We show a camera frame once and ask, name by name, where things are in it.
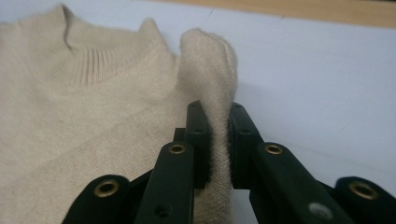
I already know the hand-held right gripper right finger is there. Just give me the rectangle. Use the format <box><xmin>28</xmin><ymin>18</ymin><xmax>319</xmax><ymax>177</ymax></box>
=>
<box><xmin>228</xmin><ymin>102</ymin><xmax>357</xmax><ymax>224</ymax></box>

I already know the white board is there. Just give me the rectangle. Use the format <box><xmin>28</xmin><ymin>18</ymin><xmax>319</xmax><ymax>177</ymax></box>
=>
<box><xmin>0</xmin><ymin>0</ymin><xmax>396</xmax><ymax>224</ymax></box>

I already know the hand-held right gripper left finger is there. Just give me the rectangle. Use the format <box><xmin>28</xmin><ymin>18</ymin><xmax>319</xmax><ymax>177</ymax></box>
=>
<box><xmin>134</xmin><ymin>100</ymin><xmax>213</xmax><ymax>224</ymax></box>

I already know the beige knit sweater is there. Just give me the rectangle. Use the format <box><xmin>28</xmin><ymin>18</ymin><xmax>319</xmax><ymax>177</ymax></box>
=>
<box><xmin>0</xmin><ymin>3</ymin><xmax>239</xmax><ymax>224</ymax></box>

